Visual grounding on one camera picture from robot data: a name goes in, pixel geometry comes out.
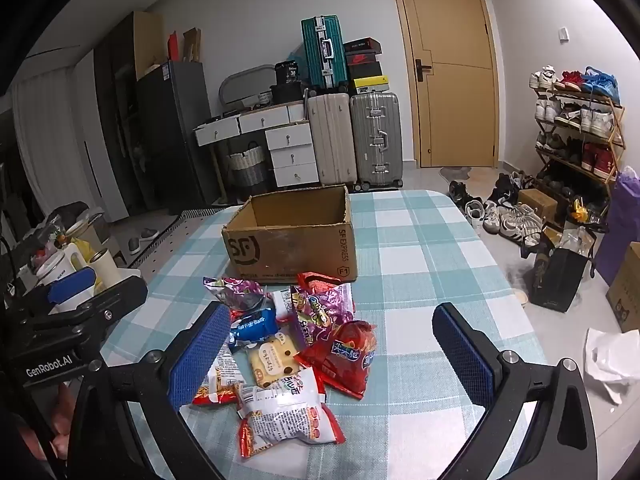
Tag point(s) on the dark brown tall cabinet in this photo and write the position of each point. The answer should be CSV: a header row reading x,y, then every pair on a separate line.
x,y
125,60

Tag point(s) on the yellow cake packet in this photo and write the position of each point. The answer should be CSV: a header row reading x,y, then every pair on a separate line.
x,y
272,360

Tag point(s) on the red black-banded snack packet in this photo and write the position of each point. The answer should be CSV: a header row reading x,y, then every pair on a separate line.
x,y
315,280

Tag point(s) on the large printed cardboard carton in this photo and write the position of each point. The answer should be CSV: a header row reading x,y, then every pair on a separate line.
x,y
627,290

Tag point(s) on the dark grey refrigerator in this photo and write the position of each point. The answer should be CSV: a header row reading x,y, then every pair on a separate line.
x,y
170,130

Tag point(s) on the black printed box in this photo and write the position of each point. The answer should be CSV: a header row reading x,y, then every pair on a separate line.
x,y
288,72

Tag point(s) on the grey door mat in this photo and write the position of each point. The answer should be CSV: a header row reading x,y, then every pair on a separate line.
x,y
457,172

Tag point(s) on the yellow cloth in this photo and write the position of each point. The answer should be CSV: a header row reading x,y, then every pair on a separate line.
x,y
82,250

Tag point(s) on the scattered shoes pile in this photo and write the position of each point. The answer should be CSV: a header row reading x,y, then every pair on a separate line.
x,y
515,220

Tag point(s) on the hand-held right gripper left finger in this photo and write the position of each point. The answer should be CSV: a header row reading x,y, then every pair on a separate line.
x,y
200,355

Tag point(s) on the purple gift bag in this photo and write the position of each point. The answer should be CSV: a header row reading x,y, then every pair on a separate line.
x,y
622,220

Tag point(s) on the shoe rack with shoes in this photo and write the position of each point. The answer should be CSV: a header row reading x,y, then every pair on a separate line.
x,y
597,82

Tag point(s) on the white wardrobe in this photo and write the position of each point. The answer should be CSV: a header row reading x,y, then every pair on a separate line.
x,y
60,135

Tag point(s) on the small white woven basket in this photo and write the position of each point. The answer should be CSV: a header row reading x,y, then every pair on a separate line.
x,y
263,97

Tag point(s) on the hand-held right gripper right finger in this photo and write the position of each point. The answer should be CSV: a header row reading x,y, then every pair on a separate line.
x,y
465,355

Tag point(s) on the white red-edged snack packet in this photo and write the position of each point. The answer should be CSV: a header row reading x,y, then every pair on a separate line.
x,y
285,410

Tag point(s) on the black round box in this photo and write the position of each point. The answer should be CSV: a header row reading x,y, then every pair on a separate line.
x,y
287,95

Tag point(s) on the white drawer desk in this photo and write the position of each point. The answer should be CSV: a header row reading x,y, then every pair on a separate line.
x,y
290,140

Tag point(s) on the small plain cardboard carton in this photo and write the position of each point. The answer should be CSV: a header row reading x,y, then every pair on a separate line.
x,y
537,205

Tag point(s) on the blue cookie packet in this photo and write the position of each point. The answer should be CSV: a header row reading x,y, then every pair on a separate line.
x,y
252,327

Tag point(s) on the grey lidded bin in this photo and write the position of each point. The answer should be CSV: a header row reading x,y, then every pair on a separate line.
x,y
89,222

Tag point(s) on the small red white snack packet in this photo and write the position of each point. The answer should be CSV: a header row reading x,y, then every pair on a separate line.
x,y
222,385

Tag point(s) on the red paper bag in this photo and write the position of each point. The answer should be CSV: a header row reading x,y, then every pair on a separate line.
x,y
173,46

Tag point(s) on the white light switch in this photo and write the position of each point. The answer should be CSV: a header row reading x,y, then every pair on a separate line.
x,y
564,34

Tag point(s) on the black red-logo shoe box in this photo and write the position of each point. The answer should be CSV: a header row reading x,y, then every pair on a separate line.
x,y
362,58

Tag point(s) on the wooden shoe rack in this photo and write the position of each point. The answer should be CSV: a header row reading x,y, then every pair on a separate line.
x,y
580,94

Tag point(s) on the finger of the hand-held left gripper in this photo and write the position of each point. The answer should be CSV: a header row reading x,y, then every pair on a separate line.
x,y
115,302
72,285

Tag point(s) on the woven laundry basket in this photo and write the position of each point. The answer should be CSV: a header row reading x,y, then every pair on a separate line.
x,y
245,170

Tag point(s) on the tan wooden door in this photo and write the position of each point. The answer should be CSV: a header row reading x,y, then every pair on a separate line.
x,y
450,110

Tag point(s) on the clear plastic bag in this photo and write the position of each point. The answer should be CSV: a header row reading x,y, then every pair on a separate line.
x,y
575,240

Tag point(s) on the white plastic bag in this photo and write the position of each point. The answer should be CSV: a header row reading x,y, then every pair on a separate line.
x,y
610,360

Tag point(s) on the plain black shoe box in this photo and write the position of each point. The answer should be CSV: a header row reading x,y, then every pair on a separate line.
x,y
364,70

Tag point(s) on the cream tumbler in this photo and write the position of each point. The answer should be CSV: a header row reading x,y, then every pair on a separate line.
x,y
107,266

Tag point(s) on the purple gummy candy packet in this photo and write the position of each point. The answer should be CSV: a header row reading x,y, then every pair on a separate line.
x,y
235,292
320,312

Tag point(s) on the grey oval frame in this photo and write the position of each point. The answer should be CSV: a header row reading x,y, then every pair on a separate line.
x,y
235,77

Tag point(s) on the brown cardboard box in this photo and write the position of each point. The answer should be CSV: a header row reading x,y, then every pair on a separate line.
x,y
290,250

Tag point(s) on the teal white checkered tablecloth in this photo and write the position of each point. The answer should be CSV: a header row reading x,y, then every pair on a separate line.
x,y
425,270

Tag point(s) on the red glossy snack packet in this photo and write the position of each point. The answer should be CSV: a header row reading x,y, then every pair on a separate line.
x,y
345,355

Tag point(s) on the beige suitcase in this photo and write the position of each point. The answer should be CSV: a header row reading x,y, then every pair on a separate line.
x,y
330,140

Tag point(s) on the teal suitcase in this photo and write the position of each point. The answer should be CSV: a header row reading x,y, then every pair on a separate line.
x,y
320,55

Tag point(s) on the plain white snack packet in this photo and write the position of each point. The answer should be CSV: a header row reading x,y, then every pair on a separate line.
x,y
283,302

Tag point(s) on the black shopping bag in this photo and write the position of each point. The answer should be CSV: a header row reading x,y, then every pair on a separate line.
x,y
560,280

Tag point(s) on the person's left hand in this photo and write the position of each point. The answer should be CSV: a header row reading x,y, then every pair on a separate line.
x,y
62,410

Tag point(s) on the black shoe box red trim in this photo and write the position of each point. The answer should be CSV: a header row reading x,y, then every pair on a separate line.
x,y
360,45

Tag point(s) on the silver suitcase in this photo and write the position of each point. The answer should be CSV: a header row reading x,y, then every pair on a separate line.
x,y
375,140

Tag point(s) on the white kettle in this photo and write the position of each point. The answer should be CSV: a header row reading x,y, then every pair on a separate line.
x,y
50,267

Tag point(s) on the brown cardboard piece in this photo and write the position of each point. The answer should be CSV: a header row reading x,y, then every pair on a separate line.
x,y
192,44

